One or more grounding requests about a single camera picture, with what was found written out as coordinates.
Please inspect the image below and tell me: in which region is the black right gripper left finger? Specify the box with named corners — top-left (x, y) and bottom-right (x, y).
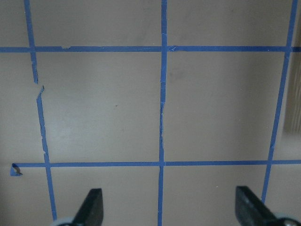
top-left (72, 188), bottom-right (104, 226)

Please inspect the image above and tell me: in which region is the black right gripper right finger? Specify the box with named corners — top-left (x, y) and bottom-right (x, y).
top-left (235, 186), bottom-right (278, 226)

